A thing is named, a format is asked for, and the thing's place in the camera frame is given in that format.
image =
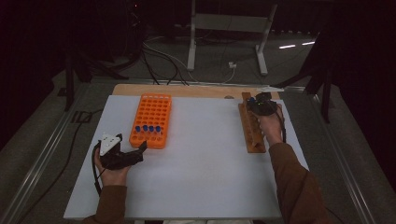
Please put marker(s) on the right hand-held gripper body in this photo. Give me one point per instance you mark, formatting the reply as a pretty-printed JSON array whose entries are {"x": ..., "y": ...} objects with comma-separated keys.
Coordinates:
[{"x": 264, "y": 105}]

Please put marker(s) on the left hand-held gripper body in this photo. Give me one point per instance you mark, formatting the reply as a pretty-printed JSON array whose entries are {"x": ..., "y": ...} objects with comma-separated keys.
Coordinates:
[{"x": 121, "y": 160}]

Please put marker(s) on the wooden test tube rack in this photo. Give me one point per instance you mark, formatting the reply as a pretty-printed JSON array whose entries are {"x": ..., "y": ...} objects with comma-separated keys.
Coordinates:
[{"x": 250, "y": 133}]

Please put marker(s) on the orange plastic test tube rack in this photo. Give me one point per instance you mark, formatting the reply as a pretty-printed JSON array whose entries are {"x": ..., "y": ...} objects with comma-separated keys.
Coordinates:
[{"x": 151, "y": 119}]

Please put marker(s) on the person's left hand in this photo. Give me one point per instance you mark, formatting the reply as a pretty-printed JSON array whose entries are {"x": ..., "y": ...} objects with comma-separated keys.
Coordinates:
[{"x": 113, "y": 177}]

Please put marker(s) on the person's right hand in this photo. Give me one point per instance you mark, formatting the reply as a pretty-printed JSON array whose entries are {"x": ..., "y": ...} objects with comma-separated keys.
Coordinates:
[{"x": 271, "y": 127}]

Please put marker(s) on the small round table grommet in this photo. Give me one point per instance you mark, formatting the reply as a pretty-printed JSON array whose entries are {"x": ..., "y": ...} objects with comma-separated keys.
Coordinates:
[{"x": 229, "y": 97}]

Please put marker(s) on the white power plug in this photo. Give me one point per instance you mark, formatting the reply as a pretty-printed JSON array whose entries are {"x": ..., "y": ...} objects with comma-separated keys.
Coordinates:
[{"x": 232, "y": 65}]

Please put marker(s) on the black tripod stand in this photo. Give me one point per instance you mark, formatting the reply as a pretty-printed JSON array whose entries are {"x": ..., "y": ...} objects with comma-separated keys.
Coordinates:
[
  {"x": 326, "y": 99},
  {"x": 69, "y": 84}
]

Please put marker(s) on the white table mat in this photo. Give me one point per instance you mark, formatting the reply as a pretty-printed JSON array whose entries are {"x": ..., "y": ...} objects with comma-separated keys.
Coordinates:
[{"x": 202, "y": 171}]

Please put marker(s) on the white metal stand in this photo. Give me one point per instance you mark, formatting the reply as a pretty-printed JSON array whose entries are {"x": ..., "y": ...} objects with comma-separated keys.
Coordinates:
[{"x": 229, "y": 23}]

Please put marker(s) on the aluminium frame rail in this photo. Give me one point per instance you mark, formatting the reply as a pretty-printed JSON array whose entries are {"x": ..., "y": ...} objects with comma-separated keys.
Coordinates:
[
  {"x": 342, "y": 168},
  {"x": 137, "y": 81},
  {"x": 40, "y": 161}
]

